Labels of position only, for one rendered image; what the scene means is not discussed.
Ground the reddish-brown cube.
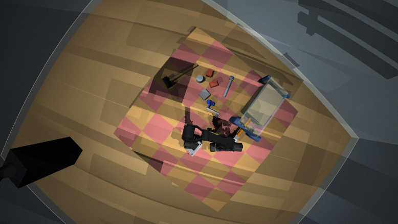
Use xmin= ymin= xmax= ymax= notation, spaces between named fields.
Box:
xmin=209 ymin=80 xmax=218 ymax=88
xmin=206 ymin=68 xmax=213 ymax=78

